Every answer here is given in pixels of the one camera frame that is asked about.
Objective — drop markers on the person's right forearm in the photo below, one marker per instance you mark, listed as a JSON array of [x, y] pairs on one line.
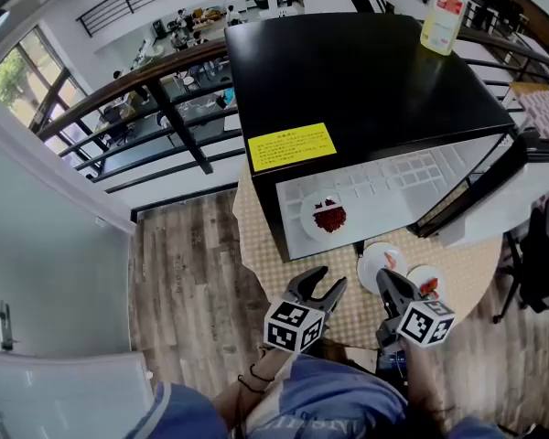
[[421, 377]]

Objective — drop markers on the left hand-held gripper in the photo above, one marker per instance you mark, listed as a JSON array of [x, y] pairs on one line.
[[293, 327]]

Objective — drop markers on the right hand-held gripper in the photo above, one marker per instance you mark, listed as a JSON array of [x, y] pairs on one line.
[[425, 323]]

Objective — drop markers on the yellow dotted tablecloth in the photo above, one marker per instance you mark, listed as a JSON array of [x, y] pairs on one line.
[[462, 268]]

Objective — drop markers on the yellow warning sticker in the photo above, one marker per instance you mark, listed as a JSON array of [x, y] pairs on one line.
[[293, 146]]

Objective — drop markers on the clear bottle of yellow liquid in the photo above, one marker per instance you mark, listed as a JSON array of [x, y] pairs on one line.
[[441, 21]]

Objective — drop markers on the person's left forearm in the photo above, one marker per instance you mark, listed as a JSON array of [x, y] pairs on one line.
[[256, 382]]

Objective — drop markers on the black mini fridge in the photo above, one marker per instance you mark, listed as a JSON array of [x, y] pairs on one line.
[[357, 76]]

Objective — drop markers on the frosted glass door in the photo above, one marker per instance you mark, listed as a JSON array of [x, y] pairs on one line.
[[41, 254]]

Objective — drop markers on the white round plate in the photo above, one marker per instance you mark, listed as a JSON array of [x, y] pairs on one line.
[[307, 224], [368, 268], [421, 272]]

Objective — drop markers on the ribbed glass door panel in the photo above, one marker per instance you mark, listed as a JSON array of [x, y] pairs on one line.
[[64, 396]]

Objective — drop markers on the red strawberry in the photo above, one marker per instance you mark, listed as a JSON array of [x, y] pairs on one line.
[[425, 289], [433, 282]]

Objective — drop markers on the black coffee machine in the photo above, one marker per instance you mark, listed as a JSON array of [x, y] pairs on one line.
[[158, 29]]

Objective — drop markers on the black wrist band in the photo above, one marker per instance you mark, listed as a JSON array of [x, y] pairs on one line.
[[255, 379]]

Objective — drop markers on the wooden-topped black railing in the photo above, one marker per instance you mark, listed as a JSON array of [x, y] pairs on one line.
[[119, 87]]

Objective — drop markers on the dark framed window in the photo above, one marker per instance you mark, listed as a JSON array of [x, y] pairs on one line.
[[23, 76]]

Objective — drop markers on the person's blue shirt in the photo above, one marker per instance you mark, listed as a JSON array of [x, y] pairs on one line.
[[338, 400]]

